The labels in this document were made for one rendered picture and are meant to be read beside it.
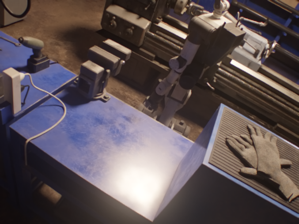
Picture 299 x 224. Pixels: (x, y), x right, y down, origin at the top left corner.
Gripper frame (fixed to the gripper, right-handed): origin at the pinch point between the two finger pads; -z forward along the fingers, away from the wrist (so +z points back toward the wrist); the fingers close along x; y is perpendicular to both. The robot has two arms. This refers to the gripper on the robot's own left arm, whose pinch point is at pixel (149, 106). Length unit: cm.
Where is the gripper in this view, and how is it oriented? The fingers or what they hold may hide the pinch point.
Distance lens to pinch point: 188.7
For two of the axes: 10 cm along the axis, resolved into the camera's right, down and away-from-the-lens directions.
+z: 4.3, -5.5, -7.2
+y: -6.4, 3.7, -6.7
